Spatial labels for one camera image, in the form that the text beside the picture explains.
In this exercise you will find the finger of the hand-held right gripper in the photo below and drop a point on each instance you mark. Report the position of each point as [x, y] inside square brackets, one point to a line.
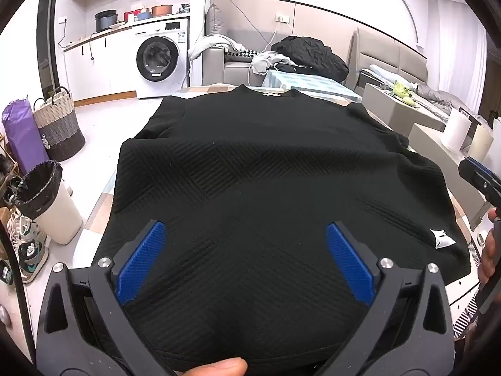
[483, 182]

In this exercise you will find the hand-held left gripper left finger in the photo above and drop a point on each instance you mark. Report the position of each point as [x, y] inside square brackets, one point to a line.
[143, 258]

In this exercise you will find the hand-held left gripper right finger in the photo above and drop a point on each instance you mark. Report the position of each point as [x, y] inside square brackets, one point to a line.
[348, 258]

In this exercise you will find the black knit sweater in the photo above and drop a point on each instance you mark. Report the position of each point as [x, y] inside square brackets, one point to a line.
[266, 188]

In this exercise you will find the light grey clothes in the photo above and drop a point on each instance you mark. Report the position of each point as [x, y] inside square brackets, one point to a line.
[266, 62]

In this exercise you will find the person's right hand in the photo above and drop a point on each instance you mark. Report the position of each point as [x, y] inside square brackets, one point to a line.
[491, 250]

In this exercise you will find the person's left hand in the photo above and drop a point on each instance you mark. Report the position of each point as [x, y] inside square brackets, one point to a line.
[219, 368]

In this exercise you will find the black white patterned cloth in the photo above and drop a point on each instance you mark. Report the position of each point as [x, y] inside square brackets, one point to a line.
[465, 317]

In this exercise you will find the cream cylinder container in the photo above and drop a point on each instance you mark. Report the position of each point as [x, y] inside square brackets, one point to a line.
[481, 143]

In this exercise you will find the white paper towel roll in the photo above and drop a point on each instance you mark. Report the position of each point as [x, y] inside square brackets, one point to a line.
[456, 129]

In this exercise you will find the large grey cabinet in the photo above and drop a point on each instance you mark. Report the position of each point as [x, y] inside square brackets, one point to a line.
[426, 135]

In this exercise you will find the grey duvet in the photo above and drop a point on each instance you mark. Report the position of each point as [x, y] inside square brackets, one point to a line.
[442, 100]

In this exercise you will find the white trash bin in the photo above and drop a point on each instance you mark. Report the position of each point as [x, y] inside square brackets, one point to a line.
[54, 211]

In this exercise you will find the green white sneaker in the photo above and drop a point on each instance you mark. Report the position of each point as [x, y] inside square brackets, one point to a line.
[31, 256]

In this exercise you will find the green toy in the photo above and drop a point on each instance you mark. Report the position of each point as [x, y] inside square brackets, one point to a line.
[403, 90]

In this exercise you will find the small grey cabinet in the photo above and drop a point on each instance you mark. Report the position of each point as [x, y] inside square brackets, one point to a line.
[387, 105]

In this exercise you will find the white curtain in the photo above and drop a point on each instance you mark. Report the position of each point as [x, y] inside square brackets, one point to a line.
[462, 47]

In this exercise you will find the light blue pillow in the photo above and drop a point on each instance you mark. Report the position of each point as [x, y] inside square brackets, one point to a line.
[379, 71]

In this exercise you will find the wicker laundry basket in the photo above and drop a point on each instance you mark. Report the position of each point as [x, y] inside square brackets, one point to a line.
[58, 125]

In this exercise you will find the beige bed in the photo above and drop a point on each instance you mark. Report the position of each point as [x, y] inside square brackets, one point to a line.
[391, 53]

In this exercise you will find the purple bag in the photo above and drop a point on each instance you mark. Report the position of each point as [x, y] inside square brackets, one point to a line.
[21, 133]

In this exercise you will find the checked brown blue blanket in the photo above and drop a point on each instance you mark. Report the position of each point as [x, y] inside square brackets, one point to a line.
[195, 91]

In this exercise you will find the teal checked tablecloth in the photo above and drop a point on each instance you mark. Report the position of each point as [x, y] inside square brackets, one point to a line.
[305, 84]

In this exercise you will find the white counter cabinet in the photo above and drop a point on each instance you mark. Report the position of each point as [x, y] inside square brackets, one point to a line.
[101, 66]

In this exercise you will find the white washing machine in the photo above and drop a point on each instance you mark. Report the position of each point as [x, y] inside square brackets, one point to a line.
[158, 56]

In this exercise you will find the black puffer jacket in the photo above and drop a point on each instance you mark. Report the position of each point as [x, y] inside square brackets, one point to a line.
[313, 56]

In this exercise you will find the grey sofa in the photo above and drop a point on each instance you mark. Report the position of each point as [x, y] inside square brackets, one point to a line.
[235, 72]

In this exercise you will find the white throw blanket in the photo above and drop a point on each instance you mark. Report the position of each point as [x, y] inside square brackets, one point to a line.
[211, 45]

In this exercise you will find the houndstooth pillow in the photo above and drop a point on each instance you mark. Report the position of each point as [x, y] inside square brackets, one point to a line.
[242, 52]

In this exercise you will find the black pot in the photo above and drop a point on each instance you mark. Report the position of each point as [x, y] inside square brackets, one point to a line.
[105, 21]

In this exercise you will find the copper pot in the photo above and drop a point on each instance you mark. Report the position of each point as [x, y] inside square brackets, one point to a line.
[162, 9]

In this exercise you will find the white wall socket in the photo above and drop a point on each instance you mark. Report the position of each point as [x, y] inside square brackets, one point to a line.
[282, 18]

